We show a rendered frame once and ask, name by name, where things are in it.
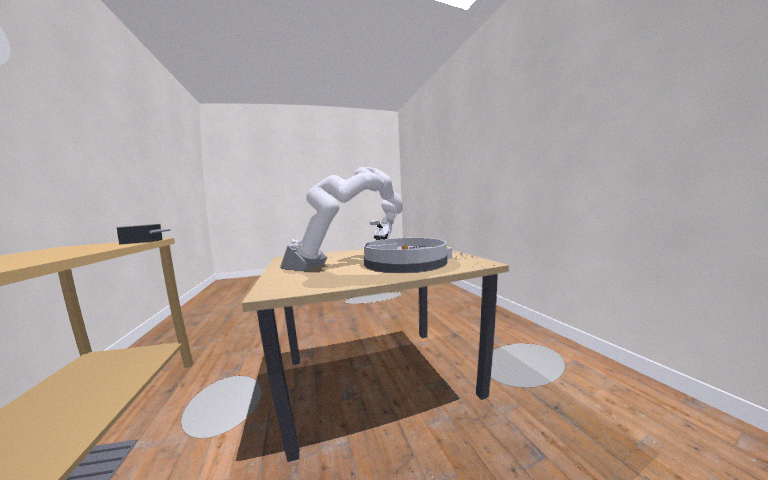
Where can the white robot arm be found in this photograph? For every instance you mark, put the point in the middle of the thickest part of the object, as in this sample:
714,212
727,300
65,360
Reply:
344,190

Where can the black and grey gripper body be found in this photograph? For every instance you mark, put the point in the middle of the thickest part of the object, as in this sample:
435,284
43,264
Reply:
387,228

